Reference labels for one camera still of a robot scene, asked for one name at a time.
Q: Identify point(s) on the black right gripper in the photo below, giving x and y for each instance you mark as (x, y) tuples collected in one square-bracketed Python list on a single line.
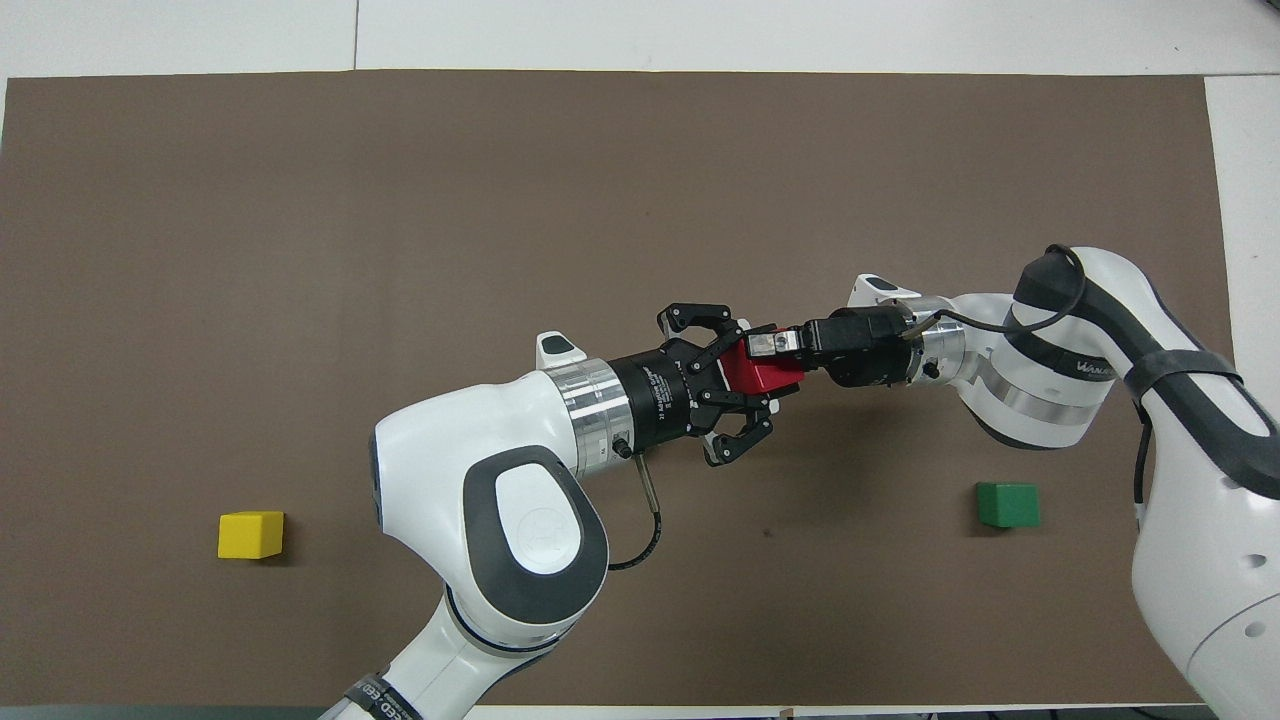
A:
[(870, 350)]

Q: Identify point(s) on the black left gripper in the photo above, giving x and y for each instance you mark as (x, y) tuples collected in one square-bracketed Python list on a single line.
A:
[(660, 395)]

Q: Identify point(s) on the red wooden block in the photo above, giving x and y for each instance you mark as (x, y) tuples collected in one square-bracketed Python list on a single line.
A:
[(760, 375)]

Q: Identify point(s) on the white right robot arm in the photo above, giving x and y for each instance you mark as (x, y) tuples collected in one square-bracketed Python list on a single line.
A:
[(1200, 560)]

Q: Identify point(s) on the green wooden block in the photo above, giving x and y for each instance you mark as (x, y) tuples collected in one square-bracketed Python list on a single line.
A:
[(1008, 505)]

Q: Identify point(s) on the yellow wooden block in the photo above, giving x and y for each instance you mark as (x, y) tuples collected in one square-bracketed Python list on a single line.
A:
[(250, 535)]

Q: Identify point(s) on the brown table mat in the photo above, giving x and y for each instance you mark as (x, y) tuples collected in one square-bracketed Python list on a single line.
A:
[(300, 250)]

